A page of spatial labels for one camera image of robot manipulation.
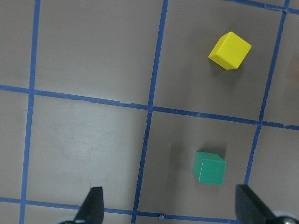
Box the yellow wooden block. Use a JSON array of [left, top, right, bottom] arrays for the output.
[[208, 31, 252, 70]]

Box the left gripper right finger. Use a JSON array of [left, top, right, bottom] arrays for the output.
[[235, 184, 280, 224]]

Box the green wooden block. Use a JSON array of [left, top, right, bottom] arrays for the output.
[[192, 151, 227, 185]]

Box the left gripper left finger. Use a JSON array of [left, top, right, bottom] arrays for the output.
[[74, 187, 104, 224]]

